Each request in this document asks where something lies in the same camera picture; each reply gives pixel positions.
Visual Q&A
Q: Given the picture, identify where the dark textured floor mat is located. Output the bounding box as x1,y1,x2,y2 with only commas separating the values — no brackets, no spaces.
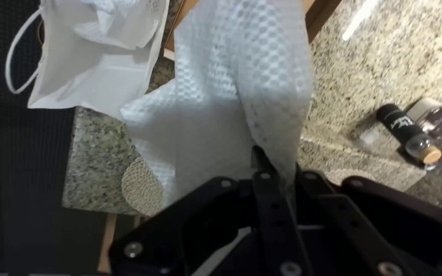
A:
0,0,110,276

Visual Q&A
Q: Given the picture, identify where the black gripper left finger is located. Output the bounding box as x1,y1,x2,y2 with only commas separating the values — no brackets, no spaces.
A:
109,145,316,276

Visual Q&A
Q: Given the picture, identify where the white mesh towel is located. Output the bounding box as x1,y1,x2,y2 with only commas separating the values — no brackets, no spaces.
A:
72,0,167,51
118,0,315,206

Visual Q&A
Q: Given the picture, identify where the small flat plastic container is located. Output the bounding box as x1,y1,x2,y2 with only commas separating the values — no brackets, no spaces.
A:
407,97,442,152

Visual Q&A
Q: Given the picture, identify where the black bottle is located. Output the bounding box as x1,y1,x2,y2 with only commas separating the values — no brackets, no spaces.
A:
374,103,442,166

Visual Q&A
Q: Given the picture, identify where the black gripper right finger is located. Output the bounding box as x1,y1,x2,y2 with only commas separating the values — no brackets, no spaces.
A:
270,157,442,276

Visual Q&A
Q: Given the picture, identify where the round woven placemat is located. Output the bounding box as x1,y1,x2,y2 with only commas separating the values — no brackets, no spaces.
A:
120,156,166,218

